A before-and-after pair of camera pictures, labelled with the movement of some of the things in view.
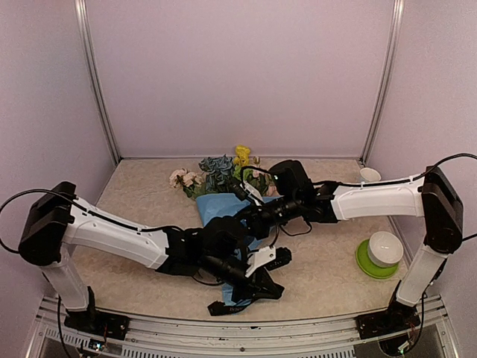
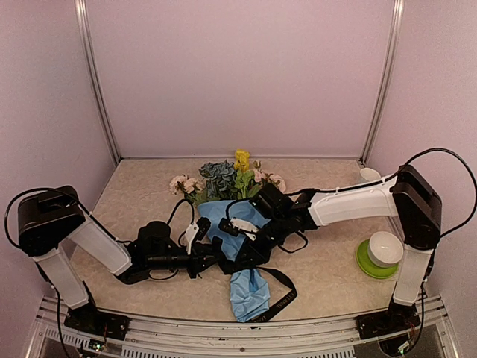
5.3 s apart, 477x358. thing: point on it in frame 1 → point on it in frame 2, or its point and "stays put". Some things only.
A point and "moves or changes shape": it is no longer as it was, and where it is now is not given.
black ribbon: [218, 308] → [271, 312]
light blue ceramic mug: [370, 174] stays put
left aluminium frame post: [86, 44] stays put
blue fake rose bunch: [218, 170] moves or changes shape
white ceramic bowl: [384, 248] stays put
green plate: [368, 267] stays put
